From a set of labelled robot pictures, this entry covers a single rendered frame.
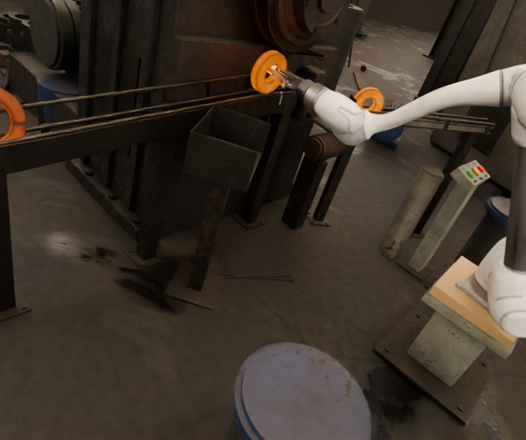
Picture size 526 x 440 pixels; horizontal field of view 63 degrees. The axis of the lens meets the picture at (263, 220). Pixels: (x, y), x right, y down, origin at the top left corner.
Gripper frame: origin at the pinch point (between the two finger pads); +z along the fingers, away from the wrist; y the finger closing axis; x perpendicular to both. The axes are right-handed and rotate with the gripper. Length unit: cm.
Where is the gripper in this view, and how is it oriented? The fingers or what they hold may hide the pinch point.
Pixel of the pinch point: (270, 68)
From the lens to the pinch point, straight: 164.2
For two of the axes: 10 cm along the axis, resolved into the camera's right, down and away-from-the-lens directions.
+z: -6.7, -5.9, 4.4
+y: 6.8, -2.5, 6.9
